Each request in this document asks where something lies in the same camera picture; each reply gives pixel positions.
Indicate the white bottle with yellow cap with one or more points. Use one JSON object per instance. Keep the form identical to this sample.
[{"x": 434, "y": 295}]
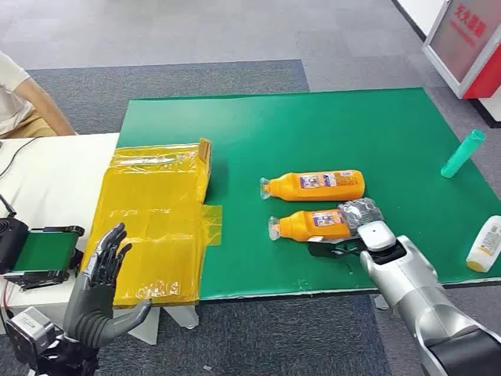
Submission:
[{"x": 487, "y": 244}]

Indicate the white table leg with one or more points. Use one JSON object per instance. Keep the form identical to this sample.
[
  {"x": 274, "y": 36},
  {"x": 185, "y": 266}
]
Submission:
[{"x": 178, "y": 316}]

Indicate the orange bottle with clear cap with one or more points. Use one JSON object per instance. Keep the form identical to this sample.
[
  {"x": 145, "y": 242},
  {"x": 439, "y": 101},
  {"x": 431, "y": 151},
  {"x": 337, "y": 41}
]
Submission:
[
  {"x": 305, "y": 225},
  {"x": 324, "y": 186}
]

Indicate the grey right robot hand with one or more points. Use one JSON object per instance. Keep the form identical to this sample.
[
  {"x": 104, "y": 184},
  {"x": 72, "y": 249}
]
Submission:
[{"x": 362, "y": 211}]

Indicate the green table mat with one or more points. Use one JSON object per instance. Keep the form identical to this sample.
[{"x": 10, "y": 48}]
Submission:
[{"x": 297, "y": 124}]

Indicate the teal plastic bottle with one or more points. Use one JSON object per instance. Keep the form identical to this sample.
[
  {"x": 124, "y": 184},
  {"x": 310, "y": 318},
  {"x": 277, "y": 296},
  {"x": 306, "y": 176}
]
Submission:
[{"x": 462, "y": 154}]

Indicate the red and white sign stand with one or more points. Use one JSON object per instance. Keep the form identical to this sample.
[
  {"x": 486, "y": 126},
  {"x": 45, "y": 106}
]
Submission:
[{"x": 465, "y": 41}]

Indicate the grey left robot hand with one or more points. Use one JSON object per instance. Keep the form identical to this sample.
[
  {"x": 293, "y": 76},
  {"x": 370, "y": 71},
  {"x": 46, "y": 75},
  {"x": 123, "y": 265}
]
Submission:
[{"x": 92, "y": 306}]

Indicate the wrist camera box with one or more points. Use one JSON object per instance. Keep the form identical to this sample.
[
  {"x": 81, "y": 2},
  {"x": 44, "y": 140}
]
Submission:
[
  {"x": 29, "y": 332},
  {"x": 376, "y": 234}
]

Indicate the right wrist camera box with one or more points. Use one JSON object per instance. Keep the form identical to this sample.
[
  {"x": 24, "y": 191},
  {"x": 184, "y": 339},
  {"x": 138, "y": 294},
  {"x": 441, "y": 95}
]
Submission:
[{"x": 376, "y": 234}]

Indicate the small black conveyor green belt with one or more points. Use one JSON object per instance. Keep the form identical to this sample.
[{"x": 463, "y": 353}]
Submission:
[{"x": 43, "y": 251}]

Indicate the person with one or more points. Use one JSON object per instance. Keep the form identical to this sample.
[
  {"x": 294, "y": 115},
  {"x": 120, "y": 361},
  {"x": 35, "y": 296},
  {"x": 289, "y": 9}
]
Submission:
[{"x": 15, "y": 98}]

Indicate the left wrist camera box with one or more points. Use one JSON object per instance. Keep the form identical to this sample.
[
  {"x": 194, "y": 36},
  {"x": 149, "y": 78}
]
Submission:
[{"x": 29, "y": 332}]

